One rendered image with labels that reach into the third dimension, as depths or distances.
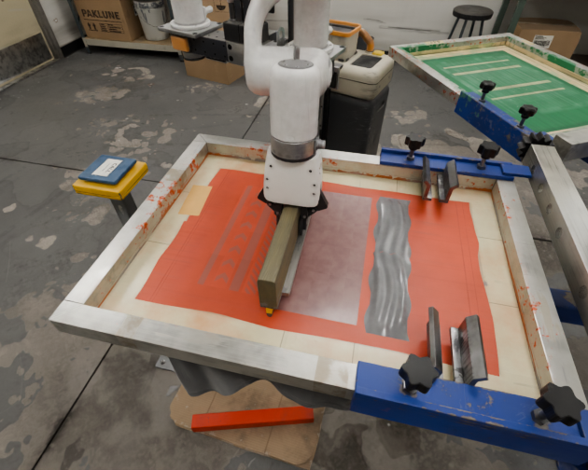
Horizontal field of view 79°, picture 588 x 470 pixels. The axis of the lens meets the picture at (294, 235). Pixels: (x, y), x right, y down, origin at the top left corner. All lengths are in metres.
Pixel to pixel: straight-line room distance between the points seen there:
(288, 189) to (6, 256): 2.08
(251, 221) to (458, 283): 0.43
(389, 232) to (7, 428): 1.61
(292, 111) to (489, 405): 0.47
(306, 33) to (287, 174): 0.54
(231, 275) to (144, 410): 1.07
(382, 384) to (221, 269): 0.35
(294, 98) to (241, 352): 0.37
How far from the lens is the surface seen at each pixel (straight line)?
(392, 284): 0.67
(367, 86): 1.64
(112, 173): 0.98
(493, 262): 0.79
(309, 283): 0.66
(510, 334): 0.70
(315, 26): 1.06
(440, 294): 0.70
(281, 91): 0.53
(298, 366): 0.54
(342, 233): 0.75
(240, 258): 0.70
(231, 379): 0.86
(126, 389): 1.73
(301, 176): 0.60
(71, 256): 2.31
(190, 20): 1.32
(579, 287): 0.74
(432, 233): 0.80
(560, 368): 0.66
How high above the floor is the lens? 1.48
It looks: 46 degrees down
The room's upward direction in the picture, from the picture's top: straight up
